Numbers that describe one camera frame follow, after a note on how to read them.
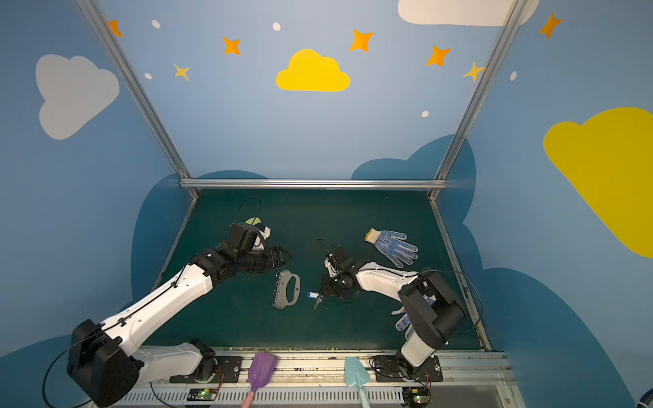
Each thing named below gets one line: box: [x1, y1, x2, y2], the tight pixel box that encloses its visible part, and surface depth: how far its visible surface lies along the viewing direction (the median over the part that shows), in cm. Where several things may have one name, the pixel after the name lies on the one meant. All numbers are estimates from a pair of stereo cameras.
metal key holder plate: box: [272, 270, 301, 310], surface depth 92 cm
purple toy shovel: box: [241, 351, 278, 408], surface depth 75 cm
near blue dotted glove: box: [391, 306, 415, 340], surface depth 85 cm
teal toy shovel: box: [344, 356, 372, 408], surface depth 74 cm
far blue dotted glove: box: [363, 227, 419, 269], surface depth 105 cm
